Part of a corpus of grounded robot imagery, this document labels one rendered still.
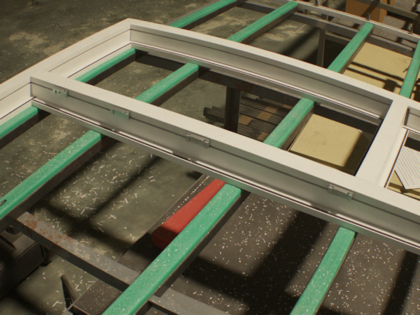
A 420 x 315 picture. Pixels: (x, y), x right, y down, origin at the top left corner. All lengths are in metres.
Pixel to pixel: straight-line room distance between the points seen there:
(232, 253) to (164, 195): 1.14
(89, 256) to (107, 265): 0.04
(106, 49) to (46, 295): 0.95
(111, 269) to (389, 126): 0.66
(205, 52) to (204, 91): 1.73
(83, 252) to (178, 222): 0.41
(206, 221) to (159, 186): 1.49
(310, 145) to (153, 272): 0.86
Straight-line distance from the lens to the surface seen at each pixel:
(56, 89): 1.22
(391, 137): 1.11
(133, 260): 1.23
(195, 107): 3.01
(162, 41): 1.53
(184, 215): 1.29
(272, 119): 2.30
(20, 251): 1.89
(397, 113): 1.22
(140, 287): 0.81
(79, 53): 1.43
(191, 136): 1.01
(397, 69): 2.30
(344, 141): 1.63
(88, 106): 1.18
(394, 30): 2.09
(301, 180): 0.95
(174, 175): 2.47
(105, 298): 1.15
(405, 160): 1.62
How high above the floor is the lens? 1.47
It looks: 34 degrees down
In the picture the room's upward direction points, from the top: 3 degrees clockwise
